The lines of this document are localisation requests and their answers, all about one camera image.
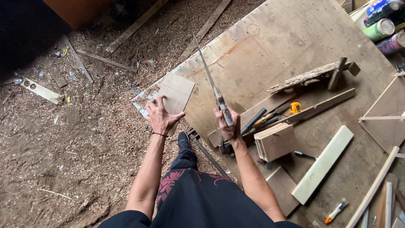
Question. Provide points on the brown plywood offcut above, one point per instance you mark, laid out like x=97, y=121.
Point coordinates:
x=283, y=190

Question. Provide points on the orange wooden cabinet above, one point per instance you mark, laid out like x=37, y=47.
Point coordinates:
x=76, y=11

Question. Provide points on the wide wooden floor slat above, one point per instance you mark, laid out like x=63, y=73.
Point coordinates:
x=205, y=28
x=136, y=27

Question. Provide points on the dark metal hand tool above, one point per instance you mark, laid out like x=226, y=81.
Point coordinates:
x=269, y=121

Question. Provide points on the person's left hand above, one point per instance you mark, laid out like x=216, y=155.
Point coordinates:
x=161, y=120

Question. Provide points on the stack of small plywood boards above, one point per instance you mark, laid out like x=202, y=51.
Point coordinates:
x=277, y=142

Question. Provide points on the person's right hand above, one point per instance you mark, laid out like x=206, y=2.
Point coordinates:
x=232, y=131

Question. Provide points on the black trousers with red print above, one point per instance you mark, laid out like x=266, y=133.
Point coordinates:
x=196, y=202

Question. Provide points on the person's right fingers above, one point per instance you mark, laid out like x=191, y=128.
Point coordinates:
x=219, y=117

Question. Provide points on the metal bench leg frame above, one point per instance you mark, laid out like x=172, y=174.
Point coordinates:
x=207, y=153

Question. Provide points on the long pale wooden strip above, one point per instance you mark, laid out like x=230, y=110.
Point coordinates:
x=373, y=188

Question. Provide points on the yellow tape measure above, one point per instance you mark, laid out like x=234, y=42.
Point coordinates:
x=295, y=108

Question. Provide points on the black wristband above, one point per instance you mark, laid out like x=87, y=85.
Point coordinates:
x=159, y=134

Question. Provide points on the long wooden batten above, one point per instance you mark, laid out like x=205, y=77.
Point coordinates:
x=319, y=109

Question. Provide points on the black pen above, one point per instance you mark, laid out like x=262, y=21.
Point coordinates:
x=304, y=155

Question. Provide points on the blue spray can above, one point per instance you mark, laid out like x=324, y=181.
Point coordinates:
x=378, y=5

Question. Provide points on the black spray can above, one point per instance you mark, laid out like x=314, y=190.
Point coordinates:
x=381, y=14

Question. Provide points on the wooden board with round holes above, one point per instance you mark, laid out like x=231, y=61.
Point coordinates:
x=41, y=90

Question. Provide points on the short pale wooden strip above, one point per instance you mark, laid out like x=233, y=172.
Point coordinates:
x=388, y=205

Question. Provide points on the thin wooden floor slat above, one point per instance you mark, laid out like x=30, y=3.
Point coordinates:
x=106, y=60
x=77, y=58

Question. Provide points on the green spray can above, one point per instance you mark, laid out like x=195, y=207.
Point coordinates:
x=378, y=30

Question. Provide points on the thin plywood piece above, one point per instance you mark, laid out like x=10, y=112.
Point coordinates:
x=178, y=91

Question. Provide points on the pale wooden plank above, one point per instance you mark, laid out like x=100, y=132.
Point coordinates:
x=322, y=164

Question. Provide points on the black shoe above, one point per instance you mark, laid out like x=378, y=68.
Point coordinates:
x=183, y=141

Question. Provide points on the rough bark wood piece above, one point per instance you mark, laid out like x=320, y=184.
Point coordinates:
x=303, y=77

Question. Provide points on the black round rasp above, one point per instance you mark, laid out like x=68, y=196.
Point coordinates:
x=253, y=121

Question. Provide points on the large plywood panel with frame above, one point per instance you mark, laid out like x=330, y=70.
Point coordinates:
x=387, y=133

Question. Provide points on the pink spray can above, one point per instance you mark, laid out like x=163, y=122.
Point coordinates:
x=391, y=44

